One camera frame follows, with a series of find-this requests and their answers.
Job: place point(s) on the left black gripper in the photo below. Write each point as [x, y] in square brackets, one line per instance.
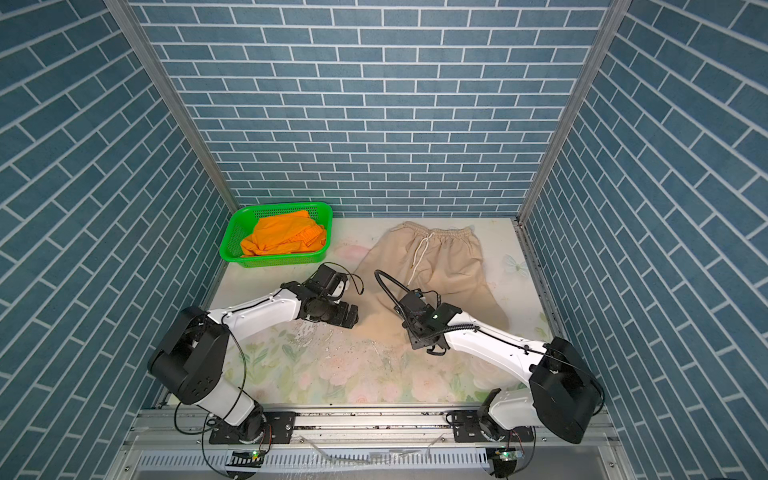
[341, 318]

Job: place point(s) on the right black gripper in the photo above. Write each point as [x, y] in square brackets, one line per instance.
[411, 333]

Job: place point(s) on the beige drawstring shorts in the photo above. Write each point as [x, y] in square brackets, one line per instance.
[448, 261]

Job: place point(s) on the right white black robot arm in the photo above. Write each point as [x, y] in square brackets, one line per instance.
[561, 393]

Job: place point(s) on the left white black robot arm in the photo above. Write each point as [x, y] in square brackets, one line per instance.
[189, 360]

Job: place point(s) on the orange shorts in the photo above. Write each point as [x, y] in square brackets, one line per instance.
[285, 234]

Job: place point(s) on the green plastic basket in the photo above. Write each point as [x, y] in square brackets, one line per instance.
[243, 222]

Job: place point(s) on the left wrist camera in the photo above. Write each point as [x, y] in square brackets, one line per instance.
[326, 281]

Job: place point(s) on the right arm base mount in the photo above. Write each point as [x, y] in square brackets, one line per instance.
[469, 426]

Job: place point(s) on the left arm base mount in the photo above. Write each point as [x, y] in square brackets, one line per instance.
[271, 427]

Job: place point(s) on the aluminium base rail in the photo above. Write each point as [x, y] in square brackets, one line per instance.
[373, 442]

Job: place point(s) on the left aluminium corner post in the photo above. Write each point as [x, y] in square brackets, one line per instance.
[129, 25]

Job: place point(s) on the aluminium corner post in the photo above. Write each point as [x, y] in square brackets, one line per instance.
[596, 55]
[129, 25]

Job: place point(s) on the right aluminium corner post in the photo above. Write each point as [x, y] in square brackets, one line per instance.
[596, 55]

